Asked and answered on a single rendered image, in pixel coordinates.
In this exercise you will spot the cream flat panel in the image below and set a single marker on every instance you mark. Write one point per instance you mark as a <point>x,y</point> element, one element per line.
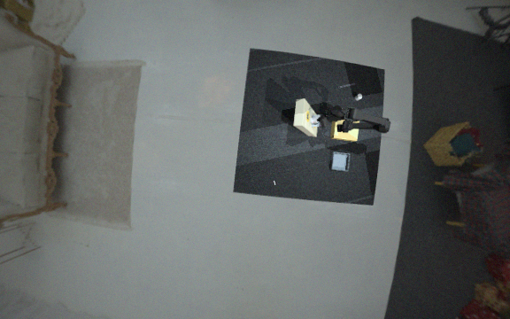
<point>302,118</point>

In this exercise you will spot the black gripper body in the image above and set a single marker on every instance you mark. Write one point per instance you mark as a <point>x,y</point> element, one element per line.
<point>324,121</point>

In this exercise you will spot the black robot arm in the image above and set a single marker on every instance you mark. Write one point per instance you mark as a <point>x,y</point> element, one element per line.
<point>373,122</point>

